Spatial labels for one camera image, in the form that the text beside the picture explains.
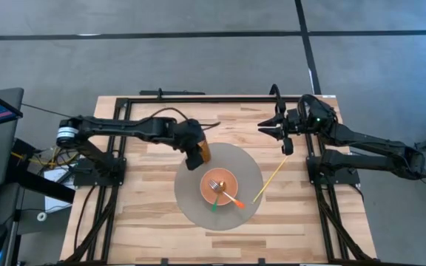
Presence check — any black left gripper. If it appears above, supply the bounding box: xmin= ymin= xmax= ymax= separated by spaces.
xmin=173 ymin=118 xmax=207 ymax=171

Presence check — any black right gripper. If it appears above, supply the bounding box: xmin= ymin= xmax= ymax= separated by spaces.
xmin=257 ymin=107 xmax=305 ymax=141

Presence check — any round orange plate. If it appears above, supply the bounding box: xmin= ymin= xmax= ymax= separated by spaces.
xmin=199 ymin=167 xmax=240 ymax=207

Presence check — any gold spoon green handle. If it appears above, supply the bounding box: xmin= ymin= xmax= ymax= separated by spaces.
xmin=211 ymin=180 xmax=227 ymax=214

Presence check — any silver fork orange handle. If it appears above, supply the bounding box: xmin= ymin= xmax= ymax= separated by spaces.
xmin=208 ymin=179 xmax=246 ymax=210

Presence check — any yellow chopstick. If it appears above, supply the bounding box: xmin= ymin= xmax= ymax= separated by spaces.
xmin=251 ymin=156 xmax=289 ymax=205

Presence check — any round grey woven placemat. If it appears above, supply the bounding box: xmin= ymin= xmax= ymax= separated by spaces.
xmin=173 ymin=142 xmax=265 ymax=232

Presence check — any white paper sheet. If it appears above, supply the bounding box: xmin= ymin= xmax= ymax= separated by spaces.
xmin=44 ymin=167 xmax=74 ymax=214

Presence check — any black aluminium table frame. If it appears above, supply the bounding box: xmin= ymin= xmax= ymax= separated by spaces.
xmin=64 ymin=95 xmax=376 ymax=266

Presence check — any yellow floor cable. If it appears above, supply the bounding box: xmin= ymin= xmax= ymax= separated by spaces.
xmin=10 ymin=146 xmax=80 ymax=168

